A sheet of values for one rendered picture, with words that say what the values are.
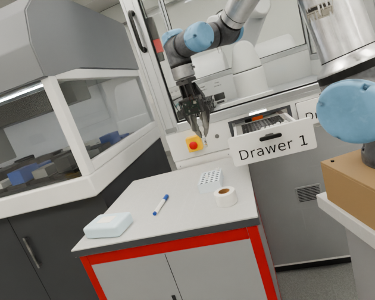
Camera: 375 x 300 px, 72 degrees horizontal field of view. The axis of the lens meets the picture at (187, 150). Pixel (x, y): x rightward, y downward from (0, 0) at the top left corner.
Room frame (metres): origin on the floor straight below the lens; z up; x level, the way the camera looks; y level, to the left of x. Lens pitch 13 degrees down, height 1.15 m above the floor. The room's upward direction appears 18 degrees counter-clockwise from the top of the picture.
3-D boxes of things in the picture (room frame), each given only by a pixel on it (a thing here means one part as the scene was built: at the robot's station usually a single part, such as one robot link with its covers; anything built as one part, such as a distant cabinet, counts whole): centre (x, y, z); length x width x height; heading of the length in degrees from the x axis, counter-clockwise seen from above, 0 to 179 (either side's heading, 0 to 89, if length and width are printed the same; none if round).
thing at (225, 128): (1.65, -0.52, 0.87); 1.02 x 0.95 x 0.14; 76
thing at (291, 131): (0.88, -0.29, 0.87); 0.29 x 0.02 x 0.11; 76
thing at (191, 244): (0.99, 0.10, 0.38); 0.62 x 0.58 x 0.76; 76
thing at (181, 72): (0.90, -0.07, 1.19); 0.08 x 0.08 x 0.05
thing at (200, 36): (0.82, -0.13, 1.27); 0.11 x 0.11 x 0.08; 29
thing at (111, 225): (0.84, 0.34, 0.78); 0.15 x 0.10 x 0.04; 64
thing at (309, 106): (1.11, -0.67, 0.87); 0.29 x 0.02 x 0.11; 76
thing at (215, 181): (0.95, -0.05, 0.78); 0.12 x 0.08 x 0.04; 164
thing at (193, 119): (0.90, -0.05, 1.01); 0.06 x 0.03 x 0.09; 164
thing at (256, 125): (1.07, -0.34, 0.87); 0.22 x 0.18 x 0.06; 166
